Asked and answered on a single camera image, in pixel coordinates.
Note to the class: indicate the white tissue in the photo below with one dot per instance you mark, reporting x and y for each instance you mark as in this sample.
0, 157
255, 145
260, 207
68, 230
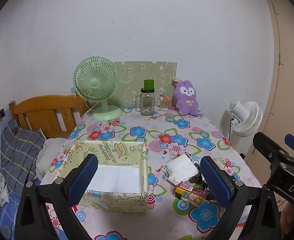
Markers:
181, 169

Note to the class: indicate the floral tablecloth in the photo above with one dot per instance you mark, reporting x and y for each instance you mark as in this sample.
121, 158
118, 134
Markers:
166, 135

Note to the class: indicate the grey plaid pillow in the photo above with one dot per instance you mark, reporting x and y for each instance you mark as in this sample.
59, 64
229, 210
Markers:
19, 149

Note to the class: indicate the green patterned board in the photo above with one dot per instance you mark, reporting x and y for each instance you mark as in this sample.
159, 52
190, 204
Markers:
132, 75

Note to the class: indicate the beige door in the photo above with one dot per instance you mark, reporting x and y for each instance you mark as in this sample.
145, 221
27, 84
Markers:
278, 118

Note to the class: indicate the green cup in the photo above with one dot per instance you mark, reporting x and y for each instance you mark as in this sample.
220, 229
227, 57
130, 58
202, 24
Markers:
149, 84

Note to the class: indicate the wall power outlet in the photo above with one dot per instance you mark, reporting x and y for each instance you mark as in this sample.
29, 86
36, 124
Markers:
2, 113

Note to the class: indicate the yellow cartoon storage box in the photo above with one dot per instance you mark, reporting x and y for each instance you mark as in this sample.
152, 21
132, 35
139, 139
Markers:
121, 181

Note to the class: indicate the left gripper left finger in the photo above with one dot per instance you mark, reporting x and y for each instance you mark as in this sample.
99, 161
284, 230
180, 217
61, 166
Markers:
33, 220

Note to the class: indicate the glass mason jar mug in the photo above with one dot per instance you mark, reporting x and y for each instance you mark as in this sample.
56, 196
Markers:
145, 102

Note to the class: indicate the green desk fan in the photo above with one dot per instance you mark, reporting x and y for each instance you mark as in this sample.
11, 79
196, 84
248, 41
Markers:
96, 80

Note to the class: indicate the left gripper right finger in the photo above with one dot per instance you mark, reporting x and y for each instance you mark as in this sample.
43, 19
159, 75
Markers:
231, 194

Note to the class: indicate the purple plush bunny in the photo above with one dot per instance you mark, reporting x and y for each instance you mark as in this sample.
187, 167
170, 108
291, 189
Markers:
185, 97

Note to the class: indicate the wooden bed headboard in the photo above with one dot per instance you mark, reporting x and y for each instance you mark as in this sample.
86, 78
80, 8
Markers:
53, 114

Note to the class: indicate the white standing fan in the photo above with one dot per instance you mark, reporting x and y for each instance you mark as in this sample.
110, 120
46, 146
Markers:
247, 118

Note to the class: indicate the cotton swab container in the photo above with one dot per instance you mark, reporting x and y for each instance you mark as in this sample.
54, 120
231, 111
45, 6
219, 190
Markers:
164, 103

